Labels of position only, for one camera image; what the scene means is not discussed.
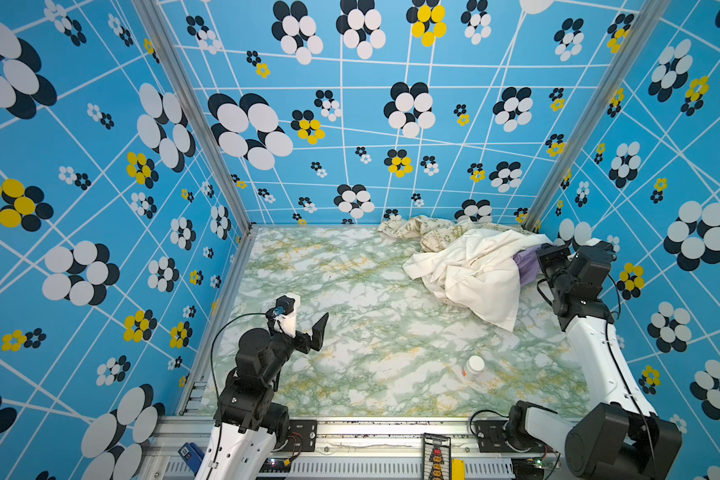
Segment purple cloth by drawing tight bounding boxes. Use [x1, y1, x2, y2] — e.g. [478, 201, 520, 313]
[512, 245, 541, 287]

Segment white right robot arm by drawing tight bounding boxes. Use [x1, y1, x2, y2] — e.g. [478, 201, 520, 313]
[505, 241, 682, 479]

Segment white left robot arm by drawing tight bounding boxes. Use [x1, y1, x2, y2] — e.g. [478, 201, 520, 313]
[195, 308, 329, 479]

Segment plain cream white cloth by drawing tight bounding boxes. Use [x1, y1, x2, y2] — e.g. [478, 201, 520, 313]
[403, 229, 550, 332]

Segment star patterned cream cloth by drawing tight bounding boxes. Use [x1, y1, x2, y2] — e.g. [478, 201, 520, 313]
[377, 215, 527, 252]

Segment clear bottle white cap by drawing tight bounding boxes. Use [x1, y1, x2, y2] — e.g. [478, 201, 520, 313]
[461, 355, 487, 384]

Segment blue connector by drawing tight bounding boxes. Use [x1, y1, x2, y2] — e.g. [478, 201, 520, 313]
[178, 442, 204, 474]

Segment black terminal strip board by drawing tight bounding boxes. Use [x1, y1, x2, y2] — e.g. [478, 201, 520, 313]
[421, 433, 451, 480]

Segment yellow block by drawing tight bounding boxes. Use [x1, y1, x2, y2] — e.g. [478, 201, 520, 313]
[450, 459, 466, 480]

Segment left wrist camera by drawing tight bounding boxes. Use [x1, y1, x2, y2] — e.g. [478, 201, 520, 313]
[265, 293, 301, 338]

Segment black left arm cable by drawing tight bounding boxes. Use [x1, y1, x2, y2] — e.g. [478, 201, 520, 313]
[208, 311, 274, 415]

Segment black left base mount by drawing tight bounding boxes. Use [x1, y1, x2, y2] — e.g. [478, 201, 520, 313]
[273, 419, 318, 454]

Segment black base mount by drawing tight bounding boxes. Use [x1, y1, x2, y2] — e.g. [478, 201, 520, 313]
[273, 419, 318, 454]
[468, 409, 548, 456]

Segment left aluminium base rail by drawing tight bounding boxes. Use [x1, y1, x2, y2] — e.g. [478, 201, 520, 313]
[176, 224, 259, 416]

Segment front aluminium frame rail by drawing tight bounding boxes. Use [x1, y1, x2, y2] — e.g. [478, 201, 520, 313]
[137, 416, 571, 479]

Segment right aluminium corner post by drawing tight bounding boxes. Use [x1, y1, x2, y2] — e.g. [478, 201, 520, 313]
[522, 0, 671, 231]

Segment aluminium corner post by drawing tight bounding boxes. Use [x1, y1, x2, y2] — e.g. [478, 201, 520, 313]
[133, 0, 252, 236]
[522, 0, 671, 231]

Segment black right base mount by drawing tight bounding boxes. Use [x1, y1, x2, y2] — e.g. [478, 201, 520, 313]
[468, 409, 548, 456]

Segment left aluminium corner post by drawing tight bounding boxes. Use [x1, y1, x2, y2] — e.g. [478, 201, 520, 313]
[133, 0, 252, 236]

